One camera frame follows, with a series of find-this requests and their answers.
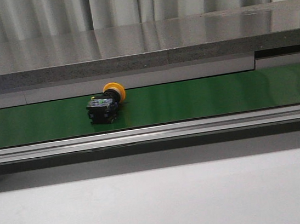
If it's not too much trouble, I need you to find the yellow mushroom push button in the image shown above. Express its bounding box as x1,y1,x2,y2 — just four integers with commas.
86,82,126,124

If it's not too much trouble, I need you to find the grey conveyor rear guard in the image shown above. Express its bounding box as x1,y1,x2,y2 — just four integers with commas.
0,45,300,108

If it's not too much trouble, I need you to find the green conveyor belt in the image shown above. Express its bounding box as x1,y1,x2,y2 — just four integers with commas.
0,63,300,148

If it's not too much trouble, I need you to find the aluminium conveyor front rail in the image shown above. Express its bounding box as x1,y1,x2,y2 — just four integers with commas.
0,105,300,164

